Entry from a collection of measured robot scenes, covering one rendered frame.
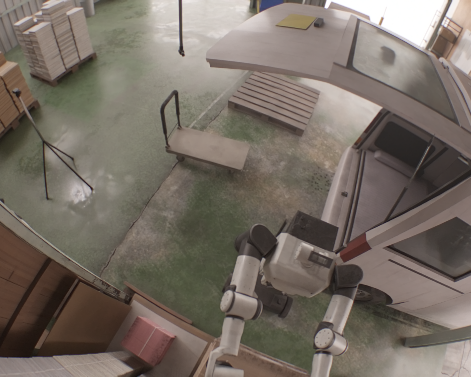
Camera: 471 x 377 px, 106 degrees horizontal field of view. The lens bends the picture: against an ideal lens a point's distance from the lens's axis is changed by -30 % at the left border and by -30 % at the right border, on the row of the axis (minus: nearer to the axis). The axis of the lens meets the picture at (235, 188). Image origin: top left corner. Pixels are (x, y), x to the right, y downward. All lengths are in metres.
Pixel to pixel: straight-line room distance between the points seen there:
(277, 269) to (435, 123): 0.85
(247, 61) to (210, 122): 2.37
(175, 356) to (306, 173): 2.34
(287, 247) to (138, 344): 1.25
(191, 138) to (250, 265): 2.12
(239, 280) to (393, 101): 0.87
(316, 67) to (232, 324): 0.96
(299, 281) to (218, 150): 1.99
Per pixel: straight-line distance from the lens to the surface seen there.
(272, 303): 2.11
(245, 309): 0.88
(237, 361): 1.16
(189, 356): 2.18
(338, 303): 1.03
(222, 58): 1.08
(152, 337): 1.83
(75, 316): 1.55
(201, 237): 2.43
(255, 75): 4.19
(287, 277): 0.99
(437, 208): 1.29
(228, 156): 2.69
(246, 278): 0.92
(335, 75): 0.98
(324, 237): 1.07
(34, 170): 3.64
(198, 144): 2.80
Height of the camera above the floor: 2.25
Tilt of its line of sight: 57 degrees down
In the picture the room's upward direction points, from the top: 10 degrees clockwise
